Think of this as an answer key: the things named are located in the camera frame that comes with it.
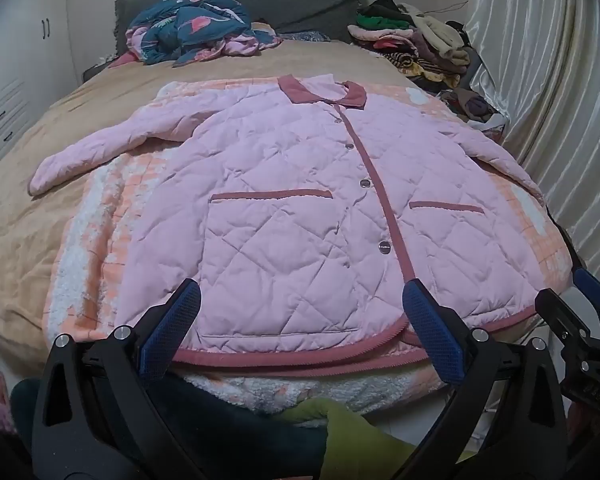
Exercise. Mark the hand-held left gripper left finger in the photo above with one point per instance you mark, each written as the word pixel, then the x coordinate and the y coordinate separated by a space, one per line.
pixel 172 322

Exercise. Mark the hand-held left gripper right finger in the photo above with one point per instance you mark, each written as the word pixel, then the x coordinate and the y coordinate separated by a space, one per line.
pixel 430 322

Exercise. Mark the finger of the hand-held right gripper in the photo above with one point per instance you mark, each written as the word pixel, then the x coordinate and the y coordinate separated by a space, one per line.
pixel 572 322
pixel 595 287

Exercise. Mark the pink quilted jacket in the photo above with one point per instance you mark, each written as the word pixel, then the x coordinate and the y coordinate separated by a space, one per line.
pixel 290 210

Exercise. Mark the bag of clothes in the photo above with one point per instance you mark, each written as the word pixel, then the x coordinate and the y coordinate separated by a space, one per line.
pixel 472 105

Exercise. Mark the pile of folded clothes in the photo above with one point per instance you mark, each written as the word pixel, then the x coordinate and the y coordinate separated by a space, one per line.
pixel 420 40

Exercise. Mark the orange checked fleece blanket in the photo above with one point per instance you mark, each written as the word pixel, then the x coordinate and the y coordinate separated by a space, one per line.
pixel 95 240

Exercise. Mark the olive green cloth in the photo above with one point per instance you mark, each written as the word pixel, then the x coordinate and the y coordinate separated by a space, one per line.
pixel 360 440

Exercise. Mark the cream satin curtain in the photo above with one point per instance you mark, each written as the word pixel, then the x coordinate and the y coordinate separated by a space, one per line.
pixel 555 85

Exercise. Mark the white wardrobe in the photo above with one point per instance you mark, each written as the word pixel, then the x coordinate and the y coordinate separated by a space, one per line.
pixel 15 70

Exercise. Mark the blue floral quilt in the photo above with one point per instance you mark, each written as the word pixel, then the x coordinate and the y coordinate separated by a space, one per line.
pixel 190 22

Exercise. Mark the blue patterned cloth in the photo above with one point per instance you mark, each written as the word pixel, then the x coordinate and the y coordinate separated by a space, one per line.
pixel 305 36

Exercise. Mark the grey headboard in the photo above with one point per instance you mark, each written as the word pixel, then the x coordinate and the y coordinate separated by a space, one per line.
pixel 300 2

